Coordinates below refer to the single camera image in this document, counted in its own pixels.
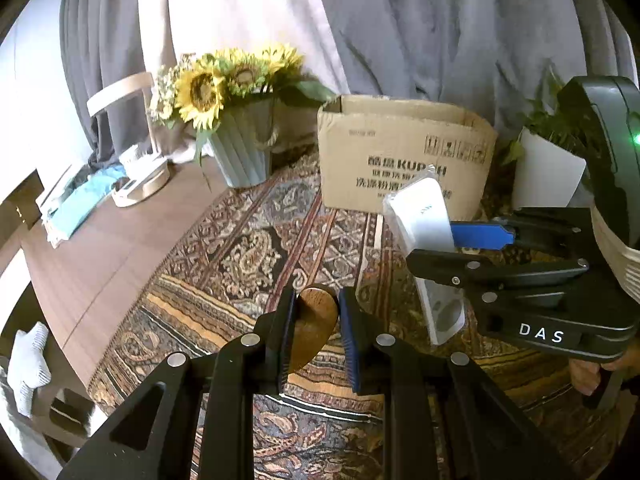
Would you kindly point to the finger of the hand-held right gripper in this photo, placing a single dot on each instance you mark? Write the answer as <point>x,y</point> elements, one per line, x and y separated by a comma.
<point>480,235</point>
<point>440,262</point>

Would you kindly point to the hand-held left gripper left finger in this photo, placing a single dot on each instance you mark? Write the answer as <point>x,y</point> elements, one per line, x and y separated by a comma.
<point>287,330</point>

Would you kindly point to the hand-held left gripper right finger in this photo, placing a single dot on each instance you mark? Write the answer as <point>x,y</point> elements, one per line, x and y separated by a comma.
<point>350,340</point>

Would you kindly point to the brown wooden piece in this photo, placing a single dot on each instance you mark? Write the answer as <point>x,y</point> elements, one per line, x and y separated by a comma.
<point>312,325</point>

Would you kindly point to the white remote control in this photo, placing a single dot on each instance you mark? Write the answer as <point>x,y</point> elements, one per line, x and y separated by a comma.
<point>425,215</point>

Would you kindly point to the cardboard box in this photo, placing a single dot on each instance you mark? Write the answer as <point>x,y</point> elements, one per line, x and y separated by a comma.
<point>360,180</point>

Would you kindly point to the person's right hand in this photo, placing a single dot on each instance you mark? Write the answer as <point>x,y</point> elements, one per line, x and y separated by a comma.
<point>581,375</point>

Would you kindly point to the green plant in white pot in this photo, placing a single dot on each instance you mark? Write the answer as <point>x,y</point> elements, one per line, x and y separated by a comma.
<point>545,170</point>

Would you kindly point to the patterned table runner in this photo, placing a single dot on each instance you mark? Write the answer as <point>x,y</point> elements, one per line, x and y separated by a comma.
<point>225,260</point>

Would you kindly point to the pale green ribbed vase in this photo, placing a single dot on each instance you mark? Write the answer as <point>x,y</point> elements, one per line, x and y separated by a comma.
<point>240,160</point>

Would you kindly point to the white and wood desk lamp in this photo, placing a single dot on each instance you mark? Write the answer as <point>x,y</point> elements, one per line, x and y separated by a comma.
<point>145,185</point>

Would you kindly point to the grey curtain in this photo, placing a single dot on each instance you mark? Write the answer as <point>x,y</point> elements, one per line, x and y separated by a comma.
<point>450,25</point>
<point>105,60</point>

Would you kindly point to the blue cloth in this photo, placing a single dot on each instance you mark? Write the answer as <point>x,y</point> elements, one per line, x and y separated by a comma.
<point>85,200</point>

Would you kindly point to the artificial sunflower bouquet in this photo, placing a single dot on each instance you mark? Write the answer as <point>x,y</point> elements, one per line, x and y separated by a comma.
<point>200,92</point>

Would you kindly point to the white star-shaped pillow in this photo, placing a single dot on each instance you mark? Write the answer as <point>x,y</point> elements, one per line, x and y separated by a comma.
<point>27,370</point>

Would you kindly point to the beige curtain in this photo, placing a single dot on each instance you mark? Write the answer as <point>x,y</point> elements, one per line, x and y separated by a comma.
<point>240,10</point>

